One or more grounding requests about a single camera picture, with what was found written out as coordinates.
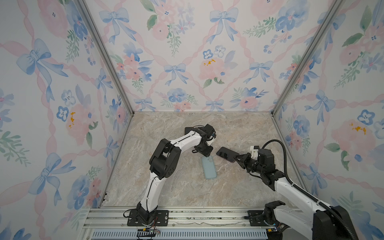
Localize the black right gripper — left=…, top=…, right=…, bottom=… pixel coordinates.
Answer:
left=233, top=153, right=265, bottom=176

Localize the pink edged phone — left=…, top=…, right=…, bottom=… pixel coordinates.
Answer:
left=216, top=147, right=239, bottom=163

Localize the light blue phone case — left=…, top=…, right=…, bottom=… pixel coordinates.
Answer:
left=201, top=156, right=217, bottom=180

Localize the silver edged phone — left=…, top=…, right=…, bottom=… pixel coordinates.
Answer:
left=185, top=127, right=196, bottom=135

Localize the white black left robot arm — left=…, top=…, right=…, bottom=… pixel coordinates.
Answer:
left=136, top=124, right=217, bottom=225

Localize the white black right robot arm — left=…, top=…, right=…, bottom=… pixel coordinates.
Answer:
left=234, top=149, right=358, bottom=240

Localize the white vent grille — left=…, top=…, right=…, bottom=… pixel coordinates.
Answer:
left=90, top=229, right=268, bottom=240

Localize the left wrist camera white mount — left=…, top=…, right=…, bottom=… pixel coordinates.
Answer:
left=200, top=124, right=216, bottom=141

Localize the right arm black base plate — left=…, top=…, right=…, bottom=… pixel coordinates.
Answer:
left=244, top=210, right=287, bottom=228

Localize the black corrugated cable hose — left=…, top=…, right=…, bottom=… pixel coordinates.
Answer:
left=261, top=139, right=358, bottom=240

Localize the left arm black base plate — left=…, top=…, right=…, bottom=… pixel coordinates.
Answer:
left=127, top=210, right=169, bottom=227

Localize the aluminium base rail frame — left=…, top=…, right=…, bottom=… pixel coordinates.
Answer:
left=78, top=206, right=341, bottom=240

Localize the aluminium corner post right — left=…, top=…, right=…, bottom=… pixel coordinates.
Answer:
left=271, top=0, right=345, bottom=118

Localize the aluminium corner post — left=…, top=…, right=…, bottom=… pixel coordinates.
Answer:
left=74, top=0, right=134, bottom=117
left=271, top=0, right=345, bottom=118

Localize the aluminium corner post left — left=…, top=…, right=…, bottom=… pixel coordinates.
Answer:
left=74, top=0, right=134, bottom=117

